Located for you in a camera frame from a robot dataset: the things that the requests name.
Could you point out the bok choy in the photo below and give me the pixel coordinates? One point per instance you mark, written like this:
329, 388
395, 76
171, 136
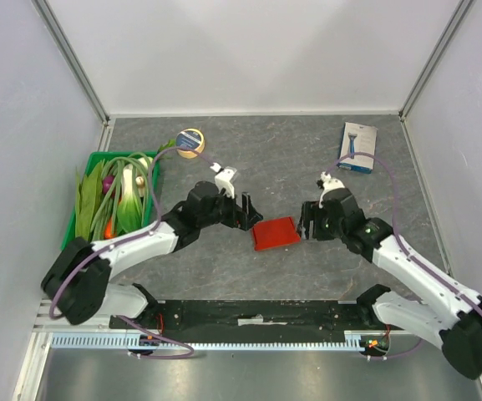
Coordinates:
128, 216

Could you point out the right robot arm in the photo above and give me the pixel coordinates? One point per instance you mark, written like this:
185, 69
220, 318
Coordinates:
446, 314

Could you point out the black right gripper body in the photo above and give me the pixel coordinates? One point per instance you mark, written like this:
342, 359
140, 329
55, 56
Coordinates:
312, 222

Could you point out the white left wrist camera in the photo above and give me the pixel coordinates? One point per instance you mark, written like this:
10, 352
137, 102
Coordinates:
224, 179

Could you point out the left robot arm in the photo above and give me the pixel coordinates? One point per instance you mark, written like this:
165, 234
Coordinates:
79, 281

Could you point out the purple onion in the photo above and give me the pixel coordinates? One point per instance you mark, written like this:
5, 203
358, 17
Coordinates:
107, 182

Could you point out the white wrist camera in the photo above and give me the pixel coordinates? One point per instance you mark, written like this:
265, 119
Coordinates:
327, 184
224, 179

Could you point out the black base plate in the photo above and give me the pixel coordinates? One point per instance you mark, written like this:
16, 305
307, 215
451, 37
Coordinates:
257, 321

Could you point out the masking tape roll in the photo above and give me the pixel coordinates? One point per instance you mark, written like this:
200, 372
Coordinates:
189, 140

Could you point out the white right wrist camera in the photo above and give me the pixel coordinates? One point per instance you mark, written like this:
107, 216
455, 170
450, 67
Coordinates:
327, 184

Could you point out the green leafy vegetables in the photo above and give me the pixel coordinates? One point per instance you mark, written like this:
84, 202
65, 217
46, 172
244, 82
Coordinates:
87, 199

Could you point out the green long beans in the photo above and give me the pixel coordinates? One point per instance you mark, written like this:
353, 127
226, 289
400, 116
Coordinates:
107, 204

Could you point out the red paper box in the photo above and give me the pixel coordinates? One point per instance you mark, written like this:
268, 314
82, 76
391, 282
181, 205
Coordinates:
275, 233

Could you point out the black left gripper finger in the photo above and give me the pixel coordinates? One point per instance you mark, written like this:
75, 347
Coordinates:
248, 222
248, 209

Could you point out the razor package box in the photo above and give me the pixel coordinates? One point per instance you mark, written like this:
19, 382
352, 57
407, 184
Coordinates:
357, 139

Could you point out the green plastic tray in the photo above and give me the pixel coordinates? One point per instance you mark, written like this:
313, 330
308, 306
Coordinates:
98, 200

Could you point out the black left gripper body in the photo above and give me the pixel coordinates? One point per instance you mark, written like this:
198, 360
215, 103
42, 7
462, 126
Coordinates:
230, 215

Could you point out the orange carrot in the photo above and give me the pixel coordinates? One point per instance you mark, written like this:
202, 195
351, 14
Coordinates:
109, 231

